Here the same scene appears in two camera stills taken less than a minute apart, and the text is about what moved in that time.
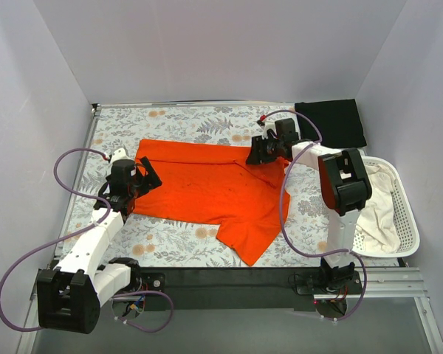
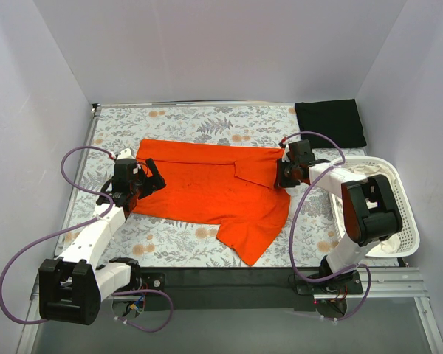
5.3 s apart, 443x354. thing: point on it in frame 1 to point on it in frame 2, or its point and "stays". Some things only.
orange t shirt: x=215 y=184 stays
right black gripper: x=261 y=150 to x=283 y=177
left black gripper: x=141 y=180 stays
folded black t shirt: x=339 y=122 stays
